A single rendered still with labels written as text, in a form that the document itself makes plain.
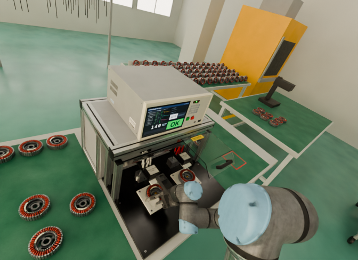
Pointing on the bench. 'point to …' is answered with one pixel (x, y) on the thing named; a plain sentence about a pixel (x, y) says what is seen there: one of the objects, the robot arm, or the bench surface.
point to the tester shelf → (125, 133)
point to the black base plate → (139, 216)
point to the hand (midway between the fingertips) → (155, 193)
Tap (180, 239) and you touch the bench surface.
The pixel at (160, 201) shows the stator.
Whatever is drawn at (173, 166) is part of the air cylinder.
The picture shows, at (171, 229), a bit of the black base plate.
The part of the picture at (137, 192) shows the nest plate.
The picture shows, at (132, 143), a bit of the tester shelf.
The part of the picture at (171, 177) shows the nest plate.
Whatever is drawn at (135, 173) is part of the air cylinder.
